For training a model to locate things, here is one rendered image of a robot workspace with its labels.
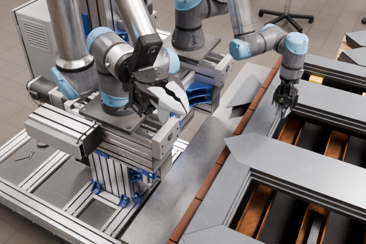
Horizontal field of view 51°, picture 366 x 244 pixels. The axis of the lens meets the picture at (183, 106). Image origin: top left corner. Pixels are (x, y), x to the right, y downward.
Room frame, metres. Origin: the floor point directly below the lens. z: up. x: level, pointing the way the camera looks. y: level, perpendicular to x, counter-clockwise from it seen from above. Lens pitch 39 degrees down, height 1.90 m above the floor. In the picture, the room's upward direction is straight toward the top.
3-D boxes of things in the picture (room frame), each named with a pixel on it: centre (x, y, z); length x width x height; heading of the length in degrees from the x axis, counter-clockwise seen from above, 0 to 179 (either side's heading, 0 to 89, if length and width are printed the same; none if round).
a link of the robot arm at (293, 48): (1.14, -0.38, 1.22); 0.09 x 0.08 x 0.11; 29
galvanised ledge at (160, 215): (1.30, -0.16, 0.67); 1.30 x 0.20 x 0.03; 153
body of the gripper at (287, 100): (1.13, -0.38, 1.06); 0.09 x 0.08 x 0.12; 153
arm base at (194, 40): (1.52, -0.02, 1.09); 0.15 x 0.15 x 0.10
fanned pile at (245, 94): (1.60, -0.35, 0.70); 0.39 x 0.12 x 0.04; 153
